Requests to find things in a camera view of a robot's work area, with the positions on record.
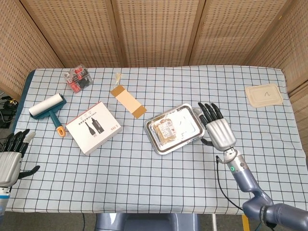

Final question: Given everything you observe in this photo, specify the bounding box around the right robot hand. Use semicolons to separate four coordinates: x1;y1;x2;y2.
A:
197;102;237;152

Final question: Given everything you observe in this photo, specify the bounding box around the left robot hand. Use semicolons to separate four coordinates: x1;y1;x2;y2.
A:
0;128;40;187

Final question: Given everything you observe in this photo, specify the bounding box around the packaged snack bag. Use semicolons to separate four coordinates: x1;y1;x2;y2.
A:
150;117;181;146

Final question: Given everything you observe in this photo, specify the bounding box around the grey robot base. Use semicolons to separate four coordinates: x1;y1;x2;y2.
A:
95;212;201;231

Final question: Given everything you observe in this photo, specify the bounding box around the stainless steel tray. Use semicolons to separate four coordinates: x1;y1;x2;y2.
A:
143;103;205;155

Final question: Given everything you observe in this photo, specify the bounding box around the beige pulp container lid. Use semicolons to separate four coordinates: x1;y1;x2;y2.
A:
244;84;284;107

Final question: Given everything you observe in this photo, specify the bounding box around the teal lint roller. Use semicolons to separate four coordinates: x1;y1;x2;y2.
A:
28;93;67;138

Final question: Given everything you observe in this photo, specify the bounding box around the white product box with bottles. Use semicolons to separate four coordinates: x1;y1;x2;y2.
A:
65;101;124;156

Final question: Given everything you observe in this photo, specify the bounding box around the beige and brown bookmark card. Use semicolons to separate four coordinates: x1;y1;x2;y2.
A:
110;73;148;119

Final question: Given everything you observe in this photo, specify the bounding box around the blue checkered tablecloth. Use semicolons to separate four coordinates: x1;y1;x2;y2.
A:
4;64;304;216

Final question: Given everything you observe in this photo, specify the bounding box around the clear box of black clips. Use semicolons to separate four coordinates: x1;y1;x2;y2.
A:
64;64;94;94

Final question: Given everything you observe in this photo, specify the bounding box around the wooden lattice folding screen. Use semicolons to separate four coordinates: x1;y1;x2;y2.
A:
0;0;308;159

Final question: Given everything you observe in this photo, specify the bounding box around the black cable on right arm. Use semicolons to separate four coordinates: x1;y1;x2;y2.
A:
215;155;244;210

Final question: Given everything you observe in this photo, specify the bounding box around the cables and equipment on floor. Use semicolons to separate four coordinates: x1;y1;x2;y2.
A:
0;91;19;130

